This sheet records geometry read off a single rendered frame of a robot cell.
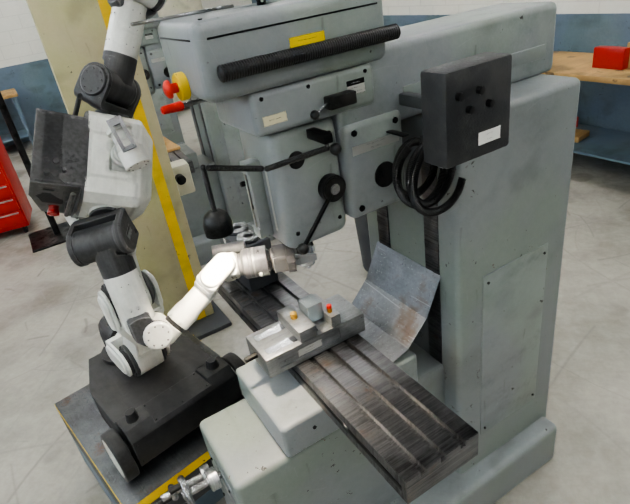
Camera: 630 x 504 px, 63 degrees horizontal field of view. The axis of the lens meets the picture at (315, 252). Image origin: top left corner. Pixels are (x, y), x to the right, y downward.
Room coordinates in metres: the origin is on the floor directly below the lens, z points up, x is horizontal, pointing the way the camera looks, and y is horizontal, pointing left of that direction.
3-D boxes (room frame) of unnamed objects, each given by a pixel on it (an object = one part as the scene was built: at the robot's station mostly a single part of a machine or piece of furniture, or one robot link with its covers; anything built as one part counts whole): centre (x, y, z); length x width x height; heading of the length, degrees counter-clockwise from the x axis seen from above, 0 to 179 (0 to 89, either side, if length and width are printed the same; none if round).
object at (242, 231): (1.79, 0.26, 1.01); 0.22 x 0.12 x 0.20; 29
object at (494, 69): (1.14, -0.39, 1.62); 0.20 x 0.09 x 0.21; 117
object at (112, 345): (1.74, 0.78, 0.68); 0.21 x 0.20 x 0.13; 38
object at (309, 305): (1.33, 0.04, 1.02); 0.06 x 0.05 x 0.06; 27
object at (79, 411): (1.71, 0.76, 0.20); 0.78 x 0.68 x 0.40; 38
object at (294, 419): (1.31, 0.03, 0.77); 0.50 x 0.35 x 0.12; 117
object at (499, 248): (1.59, -0.52, 0.78); 0.50 x 0.47 x 1.56; 117
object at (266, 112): (1.33, -0.01, 1.68); 0.34 x 0.24 x 0.10; 117
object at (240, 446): (1.30, 0.05, 0.41); 0.81 x 0.32 x 0.60; 117
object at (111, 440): (1.36, 0.82, 0.50); 0.20 x 0.05 x 0.20; 38
